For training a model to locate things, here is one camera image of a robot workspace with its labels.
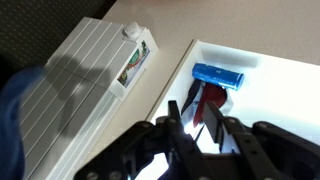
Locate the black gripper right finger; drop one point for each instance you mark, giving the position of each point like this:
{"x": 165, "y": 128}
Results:
{"x": 240, "y": 140}

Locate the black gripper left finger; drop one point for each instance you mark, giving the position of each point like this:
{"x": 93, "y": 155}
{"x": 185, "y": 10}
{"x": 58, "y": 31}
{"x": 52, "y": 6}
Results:
{"x": 175, "y": 140}

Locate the black clothing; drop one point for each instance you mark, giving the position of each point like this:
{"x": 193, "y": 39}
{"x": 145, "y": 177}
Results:
{"x": 11, "y": 126}

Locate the white window sill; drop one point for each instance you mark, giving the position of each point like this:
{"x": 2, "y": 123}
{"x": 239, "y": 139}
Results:
{"x": 280, "y": 90}

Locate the blue bottle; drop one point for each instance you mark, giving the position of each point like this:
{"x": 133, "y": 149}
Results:
{"x": 216, "y": 76}

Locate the colourful radiator sticker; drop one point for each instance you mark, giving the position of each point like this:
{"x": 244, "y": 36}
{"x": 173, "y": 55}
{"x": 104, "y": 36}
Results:
{"x": 133, "y": 63}

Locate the white radiator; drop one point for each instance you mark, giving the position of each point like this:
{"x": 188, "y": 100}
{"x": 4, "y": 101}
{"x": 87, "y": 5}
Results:
{"x": 73, "y": 86}

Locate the white radiator knob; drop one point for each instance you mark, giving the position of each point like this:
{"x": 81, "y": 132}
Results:
{"x": 132, "y": 30}

